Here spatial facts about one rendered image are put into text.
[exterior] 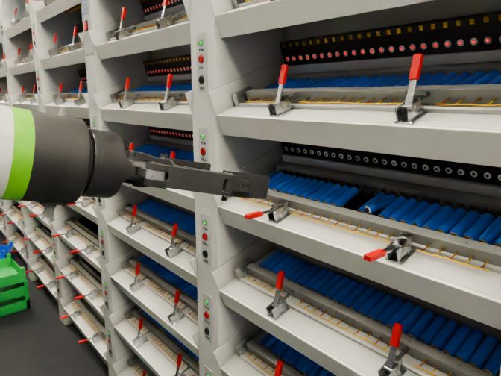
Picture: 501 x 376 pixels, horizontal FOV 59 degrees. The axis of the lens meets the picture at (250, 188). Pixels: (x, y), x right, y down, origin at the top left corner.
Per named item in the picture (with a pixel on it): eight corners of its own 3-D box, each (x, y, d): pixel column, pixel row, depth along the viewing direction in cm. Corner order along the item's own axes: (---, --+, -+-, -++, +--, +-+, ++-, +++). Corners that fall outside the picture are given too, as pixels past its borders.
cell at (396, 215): (418, 208, 74) (397, 227, 71) (408, 206, 76) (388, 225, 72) (417, 198, 74) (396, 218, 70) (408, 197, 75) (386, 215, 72)
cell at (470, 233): (495, 224, 65) (474, 248, 62) (482, 221, 66) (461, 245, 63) (494, 214, 64) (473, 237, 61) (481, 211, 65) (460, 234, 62)
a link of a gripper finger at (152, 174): (131, 157, 51) (115, 157, 46) (174, 164, 51) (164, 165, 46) (128, 177, 52) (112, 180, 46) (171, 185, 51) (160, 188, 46)
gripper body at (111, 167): (64, 189, 52) (137, 195, 57) (89, 202, 45) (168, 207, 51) (72, 125, 51) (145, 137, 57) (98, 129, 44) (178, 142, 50)
